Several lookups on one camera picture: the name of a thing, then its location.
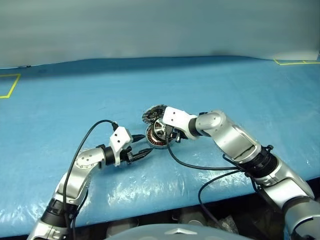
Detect silver motor stator copper windings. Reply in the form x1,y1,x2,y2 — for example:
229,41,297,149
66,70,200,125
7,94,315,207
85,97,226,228
145,125,174,150

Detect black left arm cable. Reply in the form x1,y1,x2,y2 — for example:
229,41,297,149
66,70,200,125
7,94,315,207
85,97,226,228
63,119,120,240

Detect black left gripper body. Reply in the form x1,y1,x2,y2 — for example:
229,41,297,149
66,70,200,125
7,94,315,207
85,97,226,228
119,145,135,166

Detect grey robot torso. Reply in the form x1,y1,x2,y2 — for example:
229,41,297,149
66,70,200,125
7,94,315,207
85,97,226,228
104,221,242,240

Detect black rotor ring silver spokes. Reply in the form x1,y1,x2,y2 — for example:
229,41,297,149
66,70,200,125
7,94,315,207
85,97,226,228
151,119,169,139

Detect silver finned motor cover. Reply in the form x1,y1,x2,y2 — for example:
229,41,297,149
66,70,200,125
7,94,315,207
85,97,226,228
141,104,168,125

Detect dark rounded shape under table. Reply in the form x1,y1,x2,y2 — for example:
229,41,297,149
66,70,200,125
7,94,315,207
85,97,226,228
172,207,213,227

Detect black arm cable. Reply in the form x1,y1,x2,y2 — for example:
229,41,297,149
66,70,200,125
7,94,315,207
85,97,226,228
63,119,120,240
166,139,253,231

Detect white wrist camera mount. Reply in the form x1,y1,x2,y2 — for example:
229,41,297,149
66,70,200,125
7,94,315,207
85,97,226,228
162,106,201,140
109,126,133,167

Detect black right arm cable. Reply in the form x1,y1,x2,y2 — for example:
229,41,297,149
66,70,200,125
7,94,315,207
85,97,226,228
166,139,253,231

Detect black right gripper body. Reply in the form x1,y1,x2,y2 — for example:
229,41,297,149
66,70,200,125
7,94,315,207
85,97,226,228
163,125,188,144

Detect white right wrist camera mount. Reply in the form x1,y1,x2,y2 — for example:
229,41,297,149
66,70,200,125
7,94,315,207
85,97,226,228
162,106,201,140

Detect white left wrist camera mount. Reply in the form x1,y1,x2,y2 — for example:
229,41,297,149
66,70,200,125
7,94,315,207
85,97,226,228
109,126,133,167

